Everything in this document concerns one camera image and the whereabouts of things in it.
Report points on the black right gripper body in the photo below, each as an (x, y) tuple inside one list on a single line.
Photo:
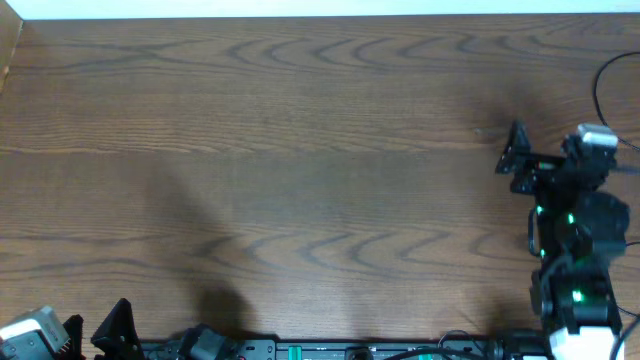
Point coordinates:
[(536, 180)]

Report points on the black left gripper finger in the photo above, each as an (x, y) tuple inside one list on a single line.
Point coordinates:
[(72, 349), (116, 336)]

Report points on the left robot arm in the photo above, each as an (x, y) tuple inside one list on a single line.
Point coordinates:
[(201, 342)]

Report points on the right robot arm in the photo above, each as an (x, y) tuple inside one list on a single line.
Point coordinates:
[(576, 231)]

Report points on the wooden side panel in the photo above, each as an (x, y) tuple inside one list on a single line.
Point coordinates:
[(11, 25)]

